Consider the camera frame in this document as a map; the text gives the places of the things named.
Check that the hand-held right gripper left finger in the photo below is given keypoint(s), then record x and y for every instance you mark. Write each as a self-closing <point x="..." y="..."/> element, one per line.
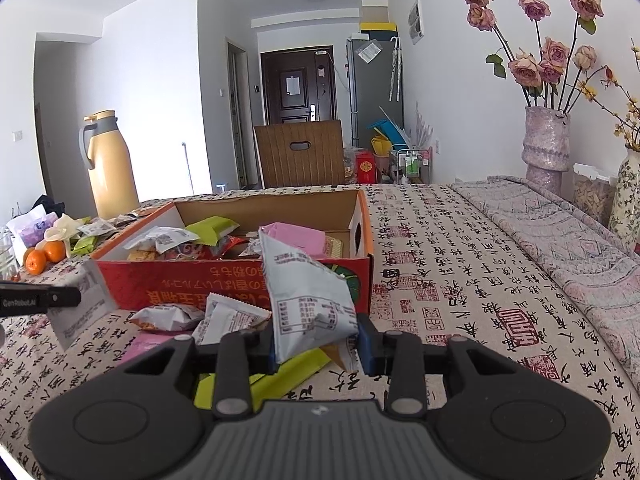
<point x="270" y="357"/>

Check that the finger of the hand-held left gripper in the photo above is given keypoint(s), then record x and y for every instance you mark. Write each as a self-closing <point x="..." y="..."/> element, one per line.
<point x="64" y="297"/>

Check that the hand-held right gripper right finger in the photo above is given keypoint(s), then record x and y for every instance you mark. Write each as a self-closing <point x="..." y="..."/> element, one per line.
<point x="369" y="345"/>

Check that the green wafer packet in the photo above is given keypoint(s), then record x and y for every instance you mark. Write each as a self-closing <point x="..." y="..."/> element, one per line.
<point x="295" y="370"/>
<point x="212" y="230"/>

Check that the white oat biscuit packet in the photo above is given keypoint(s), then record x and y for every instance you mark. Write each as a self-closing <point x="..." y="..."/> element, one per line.
<point x="144" y="255"/>

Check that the orange cream snack packet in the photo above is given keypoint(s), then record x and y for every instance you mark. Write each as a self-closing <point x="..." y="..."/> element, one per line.
<point x="335" y="247"/>

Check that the red orange cardboard box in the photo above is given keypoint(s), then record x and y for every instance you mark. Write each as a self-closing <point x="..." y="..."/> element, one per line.
<point x="175" y="285"/>

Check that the red orange snack bag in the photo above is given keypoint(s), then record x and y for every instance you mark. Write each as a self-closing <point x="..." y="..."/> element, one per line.
<point x="210" y="250"/>

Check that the pink snack packet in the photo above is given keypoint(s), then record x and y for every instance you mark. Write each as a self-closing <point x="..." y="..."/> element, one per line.
<point x="300" y="237"/>
<point x="150" y="345"/>

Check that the tan snack packet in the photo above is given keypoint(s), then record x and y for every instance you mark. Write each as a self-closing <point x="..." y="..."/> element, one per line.
<point x="342" y="355"/>

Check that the orange fruit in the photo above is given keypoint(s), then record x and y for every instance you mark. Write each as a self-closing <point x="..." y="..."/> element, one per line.
<point x="36" y="262"/>
<point x="56" y="252"/>

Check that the clear drinking glass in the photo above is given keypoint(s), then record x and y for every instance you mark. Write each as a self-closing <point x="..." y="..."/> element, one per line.
<point x="7" y="255"/>

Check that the small green snack packet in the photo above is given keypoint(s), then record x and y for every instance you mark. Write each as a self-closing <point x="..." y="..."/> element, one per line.
<point x="86" y="245"/>

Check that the purple tissue pack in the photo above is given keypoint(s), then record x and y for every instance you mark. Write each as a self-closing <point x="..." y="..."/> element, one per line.
<point x="27" y="232"/>

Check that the white sachets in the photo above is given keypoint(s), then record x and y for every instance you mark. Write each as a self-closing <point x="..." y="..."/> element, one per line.
<point x="100" y="228"/>

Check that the dark bag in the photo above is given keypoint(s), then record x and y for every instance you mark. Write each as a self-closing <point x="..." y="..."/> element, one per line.
<point x="49" y="206"/>

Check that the white brown print packet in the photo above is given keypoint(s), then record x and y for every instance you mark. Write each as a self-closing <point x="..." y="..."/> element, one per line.
<point x="165" y="317"/>

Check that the yellow thermos jug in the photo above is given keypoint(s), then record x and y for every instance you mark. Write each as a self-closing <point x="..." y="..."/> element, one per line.
<point x="112" y="170"/>

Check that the red gift box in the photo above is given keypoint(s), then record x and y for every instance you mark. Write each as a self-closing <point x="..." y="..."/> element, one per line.
<point x="366" y="167"/>

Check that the brown wooden chair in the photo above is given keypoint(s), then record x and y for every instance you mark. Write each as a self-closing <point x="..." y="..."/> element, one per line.
<point x="280" y="165"/>

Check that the yellow bag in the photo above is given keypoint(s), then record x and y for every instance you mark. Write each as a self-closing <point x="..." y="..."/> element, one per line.
<point x="382" y="146"/>

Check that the grey pink patterned blanket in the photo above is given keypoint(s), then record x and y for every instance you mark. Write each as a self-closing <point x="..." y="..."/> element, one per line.
<point x="550" y="230"/>

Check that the blue plastic item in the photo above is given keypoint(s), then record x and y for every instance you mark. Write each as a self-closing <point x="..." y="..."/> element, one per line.
<point x="389" y="131"/>

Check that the grey interior door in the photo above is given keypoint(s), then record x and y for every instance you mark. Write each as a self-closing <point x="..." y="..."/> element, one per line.
<point x="239" y="115"/>

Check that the grey refrigerator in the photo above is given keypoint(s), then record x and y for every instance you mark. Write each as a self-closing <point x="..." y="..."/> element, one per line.
<point x="375" y="95"/>

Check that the pink grey ribbed vase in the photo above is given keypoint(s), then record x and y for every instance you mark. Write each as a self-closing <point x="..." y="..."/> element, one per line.
<point x="546" y="150"/>

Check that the dark brown entrance door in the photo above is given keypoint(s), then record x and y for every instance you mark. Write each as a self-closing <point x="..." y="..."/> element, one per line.
<point x="295" y="90"/>

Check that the clear storage container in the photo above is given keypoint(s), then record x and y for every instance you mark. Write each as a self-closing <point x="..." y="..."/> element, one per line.
<point x="592" y="195"/>

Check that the paper sheet on door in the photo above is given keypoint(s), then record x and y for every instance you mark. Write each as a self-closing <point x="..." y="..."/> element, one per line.
<point x="292" y="83"/>

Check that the white folded umbrella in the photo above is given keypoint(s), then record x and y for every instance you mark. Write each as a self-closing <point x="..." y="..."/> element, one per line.
<point x="396" y="67"/>

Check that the paper sheet on refrigerator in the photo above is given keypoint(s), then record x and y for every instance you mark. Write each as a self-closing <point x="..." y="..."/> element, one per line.
<point x="369" y="53"/>

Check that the white floral vase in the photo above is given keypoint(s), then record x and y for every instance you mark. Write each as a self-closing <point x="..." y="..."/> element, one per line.
<point x="627" y="200"/>

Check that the yellow box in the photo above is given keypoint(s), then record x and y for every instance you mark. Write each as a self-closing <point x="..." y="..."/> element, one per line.
<point x="378" y="26"/>

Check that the dried pink roses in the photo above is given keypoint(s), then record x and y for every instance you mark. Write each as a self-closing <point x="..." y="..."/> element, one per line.
<point x="550" y="65"/>

